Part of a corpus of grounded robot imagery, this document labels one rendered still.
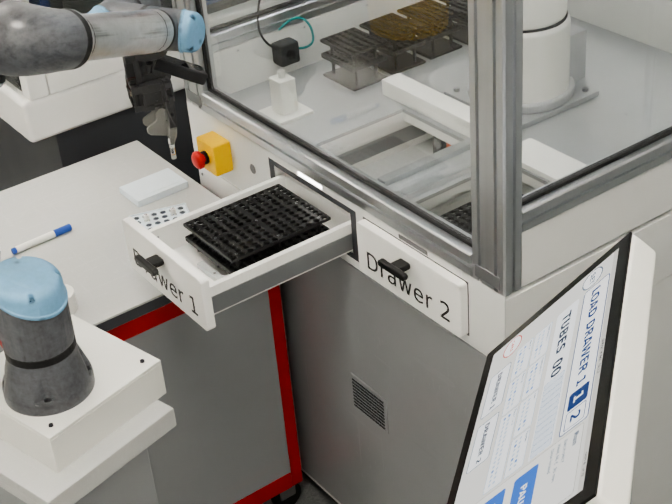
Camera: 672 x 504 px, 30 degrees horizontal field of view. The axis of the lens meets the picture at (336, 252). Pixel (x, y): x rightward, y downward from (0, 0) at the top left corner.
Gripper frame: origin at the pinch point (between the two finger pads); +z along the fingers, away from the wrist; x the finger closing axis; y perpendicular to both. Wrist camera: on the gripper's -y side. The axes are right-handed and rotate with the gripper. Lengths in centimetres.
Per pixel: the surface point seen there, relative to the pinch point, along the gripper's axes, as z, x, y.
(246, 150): 6.2, 1.4, -14.3
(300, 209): 7.5, 26.7, -17.9
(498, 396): -5, 106, -23
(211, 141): 6.3, -6.1, -8.6
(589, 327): -19, 113, -32
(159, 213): 17.8, -1.5, 5.5
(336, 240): 9.8, 36.8, -21.6
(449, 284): 5, 65, -33
